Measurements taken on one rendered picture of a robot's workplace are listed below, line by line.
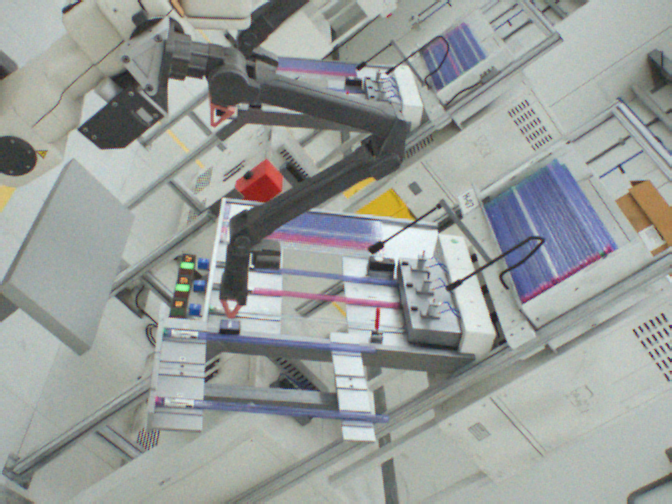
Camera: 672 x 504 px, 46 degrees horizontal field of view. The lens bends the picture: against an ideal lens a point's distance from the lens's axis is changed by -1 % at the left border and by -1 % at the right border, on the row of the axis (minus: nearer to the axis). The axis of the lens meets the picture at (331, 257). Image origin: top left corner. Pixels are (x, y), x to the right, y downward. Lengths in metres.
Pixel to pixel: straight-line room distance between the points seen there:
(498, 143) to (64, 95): 2.08
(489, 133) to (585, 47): 1.97
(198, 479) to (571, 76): 3.74
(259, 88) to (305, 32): 5.01
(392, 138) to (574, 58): 3.66
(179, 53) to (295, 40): 5.06
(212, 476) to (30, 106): 1.17
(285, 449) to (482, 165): 1.67
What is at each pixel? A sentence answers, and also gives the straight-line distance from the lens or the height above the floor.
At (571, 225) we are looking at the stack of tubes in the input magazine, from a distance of 2.20.
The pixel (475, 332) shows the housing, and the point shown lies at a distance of 2.09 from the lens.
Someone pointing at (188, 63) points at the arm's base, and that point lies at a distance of 1.56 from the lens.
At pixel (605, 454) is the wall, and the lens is 3.68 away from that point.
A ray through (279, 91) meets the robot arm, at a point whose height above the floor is 1.30.
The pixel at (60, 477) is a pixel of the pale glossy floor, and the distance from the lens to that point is 2.55.
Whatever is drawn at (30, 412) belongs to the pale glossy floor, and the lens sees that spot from 2.58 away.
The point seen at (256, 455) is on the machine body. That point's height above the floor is 0.54.
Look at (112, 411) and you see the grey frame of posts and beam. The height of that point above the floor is 0.38.
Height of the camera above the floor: 1.69
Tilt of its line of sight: 18 degrees down
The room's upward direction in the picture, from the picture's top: 56 degrees clockwise
